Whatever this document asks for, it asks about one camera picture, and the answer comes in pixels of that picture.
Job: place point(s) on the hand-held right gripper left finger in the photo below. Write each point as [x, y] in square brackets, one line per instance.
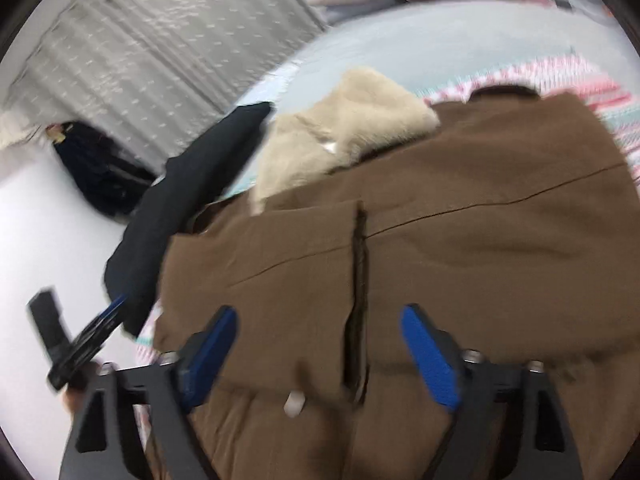
[207, 355]

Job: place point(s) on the black garment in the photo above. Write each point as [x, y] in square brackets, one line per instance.
[175, 210]

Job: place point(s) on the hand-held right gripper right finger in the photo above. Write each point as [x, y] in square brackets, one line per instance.
[432, 355]

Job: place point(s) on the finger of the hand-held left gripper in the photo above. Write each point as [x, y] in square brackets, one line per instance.
[102, 322]

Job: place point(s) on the brown coat with fur collar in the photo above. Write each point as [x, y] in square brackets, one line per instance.
[450, 235]

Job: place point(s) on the grey folded blanket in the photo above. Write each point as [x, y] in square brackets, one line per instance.
[340, 2]

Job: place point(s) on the black backpack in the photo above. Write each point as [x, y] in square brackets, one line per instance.
[100, 170]

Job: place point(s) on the light grey bed sheet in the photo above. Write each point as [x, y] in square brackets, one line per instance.
[425, 40]

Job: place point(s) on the grey star print curtain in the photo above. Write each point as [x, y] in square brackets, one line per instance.
[150, 35]

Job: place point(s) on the person's left hand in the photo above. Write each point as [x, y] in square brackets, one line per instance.
[80, 382]

